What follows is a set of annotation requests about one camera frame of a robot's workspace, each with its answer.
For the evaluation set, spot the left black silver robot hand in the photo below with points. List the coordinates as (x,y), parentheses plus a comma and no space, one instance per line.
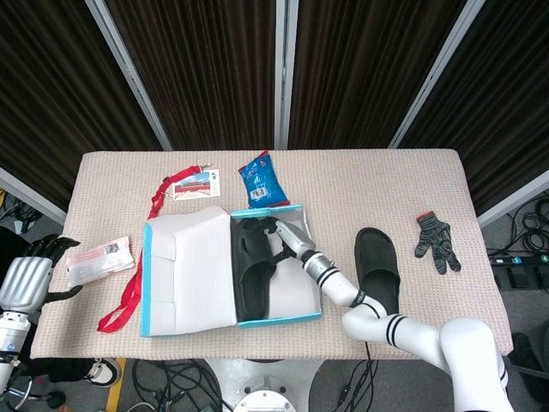
(23,279)

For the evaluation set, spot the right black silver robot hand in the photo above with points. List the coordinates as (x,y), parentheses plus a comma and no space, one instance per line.
(293,242)

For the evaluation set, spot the black rubber slipper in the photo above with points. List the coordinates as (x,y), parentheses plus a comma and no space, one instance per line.
(253,257)
(377,253)

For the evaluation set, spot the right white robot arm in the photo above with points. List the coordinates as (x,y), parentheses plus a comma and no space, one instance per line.
(412,332)

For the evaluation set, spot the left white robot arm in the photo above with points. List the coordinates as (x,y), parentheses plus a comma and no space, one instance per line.
(10,339)

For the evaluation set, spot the teal white cardboard shoe box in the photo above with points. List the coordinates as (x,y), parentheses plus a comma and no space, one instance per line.
(197,279)

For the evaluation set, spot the blue snack bag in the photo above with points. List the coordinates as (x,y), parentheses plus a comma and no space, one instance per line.
(261,178)

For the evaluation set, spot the pink white plastic packet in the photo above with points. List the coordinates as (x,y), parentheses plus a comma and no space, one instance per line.
(100,262)

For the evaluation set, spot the beige woven tablecloth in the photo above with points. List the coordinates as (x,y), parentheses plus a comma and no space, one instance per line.
(364,184)

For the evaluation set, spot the photo badge card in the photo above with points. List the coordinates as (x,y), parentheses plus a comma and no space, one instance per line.
(195,186)

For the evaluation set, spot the black white sneaker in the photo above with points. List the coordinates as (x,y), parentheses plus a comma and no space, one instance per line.
(103,371)

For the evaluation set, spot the grey striped work glove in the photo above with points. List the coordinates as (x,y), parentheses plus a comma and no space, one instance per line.
(433,240)

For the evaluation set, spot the dark brown partition panel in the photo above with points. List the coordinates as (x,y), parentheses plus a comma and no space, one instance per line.
(206,73)
(360,73)
(56,94)
(497,107)

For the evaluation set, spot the grey metal partition rail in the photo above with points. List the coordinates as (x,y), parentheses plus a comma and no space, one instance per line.
(30,195)
(514,199)

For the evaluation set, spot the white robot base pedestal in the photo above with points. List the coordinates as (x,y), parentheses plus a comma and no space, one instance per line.
(261,386)

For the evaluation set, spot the grey metal partition post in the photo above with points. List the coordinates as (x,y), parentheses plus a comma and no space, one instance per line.
(437,73)
(285,73)
(128,73)

